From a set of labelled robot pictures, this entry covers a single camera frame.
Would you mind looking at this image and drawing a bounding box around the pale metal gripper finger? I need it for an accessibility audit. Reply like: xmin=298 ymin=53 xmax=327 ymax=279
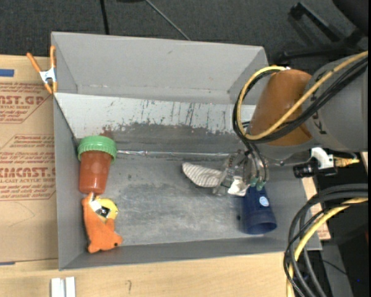
xmin=212 ymin=181 xmax=233 ymax=197
xmin=219 ymin=166 xmax=236 ymax=184

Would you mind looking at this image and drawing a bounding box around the dark blue plastic cup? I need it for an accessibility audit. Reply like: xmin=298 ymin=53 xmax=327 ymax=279
xmin=237 ymin=184 xmax=278 ymax=236

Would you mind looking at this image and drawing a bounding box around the black cylinder on white bracket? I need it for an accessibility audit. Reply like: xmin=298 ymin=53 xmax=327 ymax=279
xmin=292 ymin=147 xmax=361 ymax=179

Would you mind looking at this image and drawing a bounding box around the grey metal bin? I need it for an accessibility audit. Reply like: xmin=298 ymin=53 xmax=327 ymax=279
xmin=51 ymin=32 xmax=323 ymax=271

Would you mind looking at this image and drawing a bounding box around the brown cardboard board, red print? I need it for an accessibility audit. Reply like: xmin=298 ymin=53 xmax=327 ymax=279
xmin=0 ymin=53 xmax=60 ymax=266

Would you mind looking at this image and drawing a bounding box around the white striped cloth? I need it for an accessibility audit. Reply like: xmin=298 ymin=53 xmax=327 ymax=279
xmin=181 ymin=161 xmax=226 ymax=189

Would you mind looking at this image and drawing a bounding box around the white crumpled paper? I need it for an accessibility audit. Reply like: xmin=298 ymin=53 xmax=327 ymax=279
xmin=227 ymin=178 xmax=252 ymax=197

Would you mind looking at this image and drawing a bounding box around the yellow round toy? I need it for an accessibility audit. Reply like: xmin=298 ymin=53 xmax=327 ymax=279
xmin=91 ymin=196 xmax=119 ymax=223

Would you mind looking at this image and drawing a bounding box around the orange cup with green lid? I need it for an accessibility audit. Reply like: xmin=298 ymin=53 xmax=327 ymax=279
xmin=77 ymin=135 xmax=118 ymax=196

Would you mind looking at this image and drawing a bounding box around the orange toy animal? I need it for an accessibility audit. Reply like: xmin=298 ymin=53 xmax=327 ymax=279
xmin=81 ymin=192 xmax=124 ymax=254

